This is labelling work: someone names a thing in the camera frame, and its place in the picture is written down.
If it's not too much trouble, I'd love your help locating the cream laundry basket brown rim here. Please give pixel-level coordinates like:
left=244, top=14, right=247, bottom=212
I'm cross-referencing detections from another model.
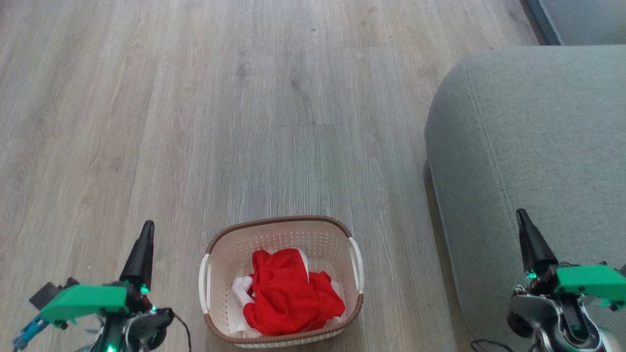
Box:
left=198, top=216, right=365, bottom=349

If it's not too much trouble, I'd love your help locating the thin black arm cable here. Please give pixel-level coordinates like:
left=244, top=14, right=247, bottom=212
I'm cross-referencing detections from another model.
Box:
left=169, top=308, right=192, bottom=352
left=470, top=339, right=515, bottom=352

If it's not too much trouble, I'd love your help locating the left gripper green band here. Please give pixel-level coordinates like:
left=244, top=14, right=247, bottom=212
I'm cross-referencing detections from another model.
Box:
left=39, top=220, right=175, bottom=343

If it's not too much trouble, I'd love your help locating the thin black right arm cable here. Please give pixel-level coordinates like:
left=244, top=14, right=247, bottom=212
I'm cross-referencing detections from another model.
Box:
left=470, top=339, right=515, bottom=352

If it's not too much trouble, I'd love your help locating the red and white garment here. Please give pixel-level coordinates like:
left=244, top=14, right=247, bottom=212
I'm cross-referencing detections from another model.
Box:
left=231, top=249, right=346, bottom=339
left=243, top=248, right=346, bottom=336

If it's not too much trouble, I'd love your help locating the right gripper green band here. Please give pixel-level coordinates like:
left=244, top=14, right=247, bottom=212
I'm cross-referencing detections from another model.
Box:
left=516, top=209, right=626, bottom=311

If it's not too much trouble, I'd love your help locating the grey sofa yellow backrest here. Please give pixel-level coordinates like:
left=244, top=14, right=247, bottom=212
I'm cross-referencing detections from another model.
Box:
left=424, top=45, right=626, bottom=352

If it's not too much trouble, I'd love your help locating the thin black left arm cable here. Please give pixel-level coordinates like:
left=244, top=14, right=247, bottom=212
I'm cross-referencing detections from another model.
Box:
left=169, top=308, right=192, bottom=352

